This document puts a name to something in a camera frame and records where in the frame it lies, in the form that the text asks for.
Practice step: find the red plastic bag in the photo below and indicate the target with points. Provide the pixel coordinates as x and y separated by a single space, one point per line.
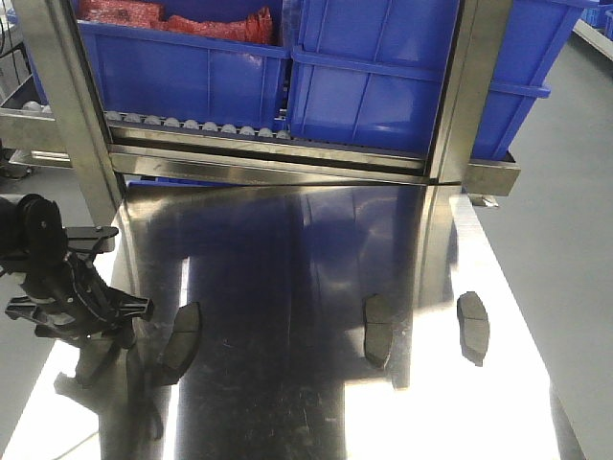
257 27

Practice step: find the right blue plastic bin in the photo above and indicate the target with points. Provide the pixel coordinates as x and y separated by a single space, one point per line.
370 73

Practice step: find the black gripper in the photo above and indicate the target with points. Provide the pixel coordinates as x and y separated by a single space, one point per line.
64 297

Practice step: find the stainless steel roller rack frame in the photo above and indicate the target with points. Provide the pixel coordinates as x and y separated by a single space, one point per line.
75 133

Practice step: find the grey brake pad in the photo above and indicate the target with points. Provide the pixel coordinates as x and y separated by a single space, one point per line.
183 345
378 330
94 357
474 327

